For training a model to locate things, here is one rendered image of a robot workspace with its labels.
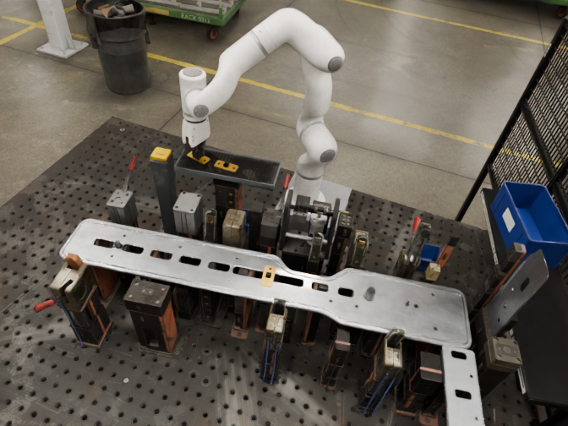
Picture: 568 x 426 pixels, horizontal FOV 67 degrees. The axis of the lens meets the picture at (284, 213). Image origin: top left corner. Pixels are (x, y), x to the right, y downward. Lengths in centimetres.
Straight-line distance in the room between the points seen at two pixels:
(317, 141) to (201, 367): 93
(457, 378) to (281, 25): 117
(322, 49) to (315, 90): 19
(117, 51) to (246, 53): 277
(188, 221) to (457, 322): 96
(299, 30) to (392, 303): 92
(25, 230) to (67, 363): 70
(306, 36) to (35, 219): 144
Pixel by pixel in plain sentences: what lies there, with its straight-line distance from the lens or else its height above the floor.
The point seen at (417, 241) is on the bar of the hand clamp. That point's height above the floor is 115.
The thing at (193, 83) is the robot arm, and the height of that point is 149.
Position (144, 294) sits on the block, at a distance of 140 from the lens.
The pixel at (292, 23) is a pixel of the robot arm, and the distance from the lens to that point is 142.
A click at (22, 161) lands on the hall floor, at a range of 377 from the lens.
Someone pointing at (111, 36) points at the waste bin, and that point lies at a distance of 403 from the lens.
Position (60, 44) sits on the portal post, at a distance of 516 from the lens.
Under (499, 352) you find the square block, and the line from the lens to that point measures 145.
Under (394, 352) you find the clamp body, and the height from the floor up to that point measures 104.
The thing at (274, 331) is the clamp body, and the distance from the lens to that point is 130.
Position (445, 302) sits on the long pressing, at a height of 100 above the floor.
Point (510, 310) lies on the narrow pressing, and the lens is 145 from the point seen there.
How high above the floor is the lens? 218
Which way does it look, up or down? 46 degrees down
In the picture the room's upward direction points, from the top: 7 degrees clockwise
